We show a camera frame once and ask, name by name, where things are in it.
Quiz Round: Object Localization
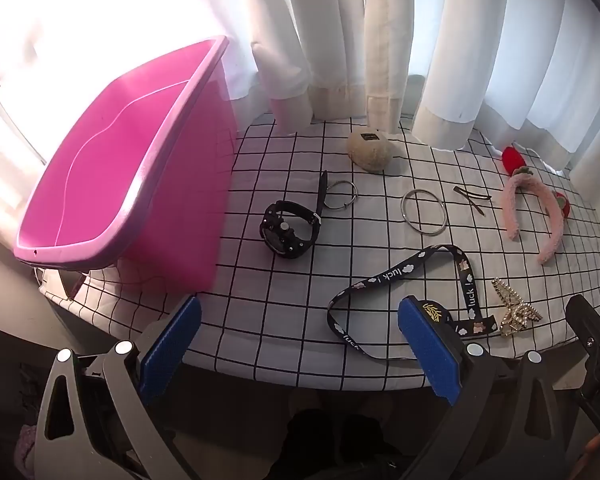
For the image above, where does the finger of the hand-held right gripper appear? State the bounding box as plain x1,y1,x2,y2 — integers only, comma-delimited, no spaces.
566,295,600,363

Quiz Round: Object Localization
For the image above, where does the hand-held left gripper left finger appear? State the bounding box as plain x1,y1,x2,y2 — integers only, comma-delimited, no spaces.
32,296,203,480

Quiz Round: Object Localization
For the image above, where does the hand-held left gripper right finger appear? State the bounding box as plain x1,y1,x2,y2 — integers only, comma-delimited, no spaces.
397,296,588,480

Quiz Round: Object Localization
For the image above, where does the black wrist watch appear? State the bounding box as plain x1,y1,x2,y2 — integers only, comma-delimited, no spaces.
258,170,329,260

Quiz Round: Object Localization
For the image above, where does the pink plastic bin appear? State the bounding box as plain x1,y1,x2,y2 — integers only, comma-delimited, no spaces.
14,35,238,293

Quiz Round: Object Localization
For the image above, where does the gold rhinestone hair clip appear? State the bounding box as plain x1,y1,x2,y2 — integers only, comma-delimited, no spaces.
491,277,543,338

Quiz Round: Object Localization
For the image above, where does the pink fluffy headband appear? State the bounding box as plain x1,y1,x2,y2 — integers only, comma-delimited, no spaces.
502,165,572,265

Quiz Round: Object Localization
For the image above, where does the large silver bangle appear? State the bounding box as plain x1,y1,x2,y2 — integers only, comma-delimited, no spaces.
400,188,449,236

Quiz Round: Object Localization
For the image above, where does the beige round plush pad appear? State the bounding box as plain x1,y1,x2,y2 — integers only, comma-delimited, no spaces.
347,129,394,175

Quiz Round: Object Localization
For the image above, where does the cream curtain panel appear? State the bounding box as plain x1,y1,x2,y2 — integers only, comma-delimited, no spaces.
362,0,416,133

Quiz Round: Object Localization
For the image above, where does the white curtain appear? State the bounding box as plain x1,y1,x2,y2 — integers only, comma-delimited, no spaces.
0,0,600,176

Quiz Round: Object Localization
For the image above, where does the black printed lanyard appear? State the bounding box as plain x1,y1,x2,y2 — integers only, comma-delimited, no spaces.
327,244,501,361

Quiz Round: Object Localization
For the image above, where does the small metal key ring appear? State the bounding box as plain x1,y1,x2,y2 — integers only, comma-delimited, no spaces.
324,180,358,209

